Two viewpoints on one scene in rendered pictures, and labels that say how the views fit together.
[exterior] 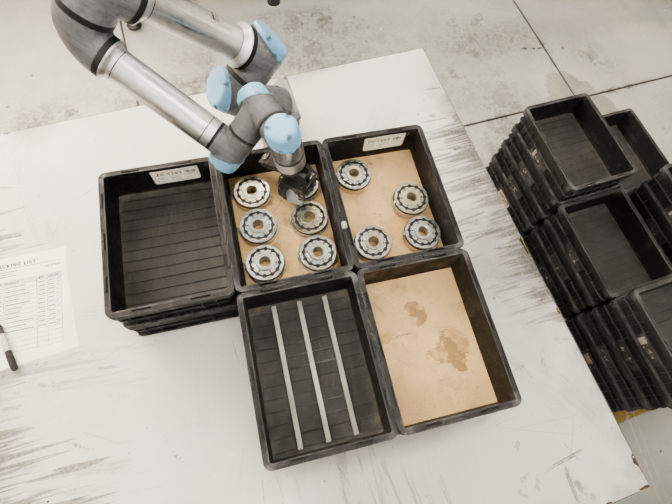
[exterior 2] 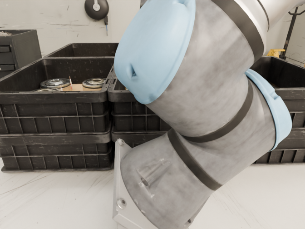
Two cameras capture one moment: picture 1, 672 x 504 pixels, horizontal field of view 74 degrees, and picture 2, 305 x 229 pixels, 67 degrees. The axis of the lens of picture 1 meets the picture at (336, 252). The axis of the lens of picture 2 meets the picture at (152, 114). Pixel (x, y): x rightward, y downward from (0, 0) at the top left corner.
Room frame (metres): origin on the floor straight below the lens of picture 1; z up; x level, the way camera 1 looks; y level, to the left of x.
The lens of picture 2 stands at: (1.18, 0.37, 1.10)
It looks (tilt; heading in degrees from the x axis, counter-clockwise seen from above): 25 degrees down; 201
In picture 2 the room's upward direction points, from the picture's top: straight up
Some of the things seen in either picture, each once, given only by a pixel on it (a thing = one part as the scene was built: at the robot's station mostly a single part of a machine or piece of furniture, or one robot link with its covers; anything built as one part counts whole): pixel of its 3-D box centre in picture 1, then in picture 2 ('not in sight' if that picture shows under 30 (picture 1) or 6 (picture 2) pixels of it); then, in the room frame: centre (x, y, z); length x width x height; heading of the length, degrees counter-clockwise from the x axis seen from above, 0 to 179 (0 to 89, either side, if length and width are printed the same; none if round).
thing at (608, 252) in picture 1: (590, 255); not in sight; (0.88, -1.05, 0.31); 0.40 x 0.30 x 0.34; 28
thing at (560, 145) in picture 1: (550, 170); not in sight; (1.23, -0.86, 0.37); 0.40 x 0.30 x 0.45; 28
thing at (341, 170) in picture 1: (353, 174); not in sight; (0.71, -0.01, 0.86); 0.10 x 0.10 x 0.01
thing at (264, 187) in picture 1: (251, 191); not in sight; (0.60, 0.27, 0.86); 0.10 x 0.10 x 0.01
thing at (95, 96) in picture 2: (389, 193); (66, 74); (0.64, -0.12, 0.92); 0.40 x 0.30 x 0.02; 23
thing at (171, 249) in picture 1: (170, 240); (256, 87); (0.40, 0.44, 0.87); 0.40 x 0.30 x 0.11; 23
